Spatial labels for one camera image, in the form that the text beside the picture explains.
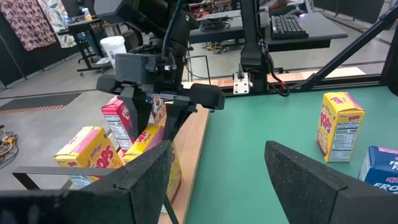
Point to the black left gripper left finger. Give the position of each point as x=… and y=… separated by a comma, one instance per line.
x=140, y=193

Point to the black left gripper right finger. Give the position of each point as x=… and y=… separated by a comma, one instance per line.
x=304, y=193

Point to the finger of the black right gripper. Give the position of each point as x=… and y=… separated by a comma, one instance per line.
x=138, y=112
x=175, y=121

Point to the blue Frosted Flakes cereal box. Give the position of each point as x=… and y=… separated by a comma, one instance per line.
x=382, y=168
x=157, y=109

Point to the red Froot Loops cereal box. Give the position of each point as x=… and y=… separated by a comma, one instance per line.
x=116, y=124

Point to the yellow Corn Pops cereal box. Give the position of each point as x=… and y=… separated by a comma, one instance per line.
x=342, y=137
x=90, y=149
x=146, y=140

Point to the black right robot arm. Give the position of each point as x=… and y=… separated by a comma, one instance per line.
x=253, y=46

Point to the dark grey desk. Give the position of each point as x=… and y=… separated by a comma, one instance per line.
x=224, y=34

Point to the white plastic bucket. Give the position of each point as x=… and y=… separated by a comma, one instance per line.
x=113, y=51

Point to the dark floor mat striped edge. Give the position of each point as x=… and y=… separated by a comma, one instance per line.
x=37, y=101

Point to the black rolling cart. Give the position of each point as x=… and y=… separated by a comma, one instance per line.
x=77, y=26

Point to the black keyboard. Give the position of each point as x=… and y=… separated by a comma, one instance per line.
x=287, y=28

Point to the small plastic bottle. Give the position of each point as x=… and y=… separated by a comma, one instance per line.
x=86, y=15

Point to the floral patterned curtain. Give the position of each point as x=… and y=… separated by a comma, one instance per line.
x=57, y=18

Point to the grey office chair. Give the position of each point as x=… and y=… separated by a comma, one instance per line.
x=295, y=4

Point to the black keyboard desk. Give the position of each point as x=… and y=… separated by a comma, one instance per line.
x=323, y=31

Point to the brown patterned curtain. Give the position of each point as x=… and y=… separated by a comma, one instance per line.
x=28, y=25

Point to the wooden shelf with black frame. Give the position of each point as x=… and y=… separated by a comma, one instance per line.
x=192, y=140

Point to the white metal mounting bracket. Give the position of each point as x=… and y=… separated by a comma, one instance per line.
x=241, y=85

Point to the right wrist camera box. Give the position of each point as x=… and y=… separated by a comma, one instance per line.
x=133, y=68

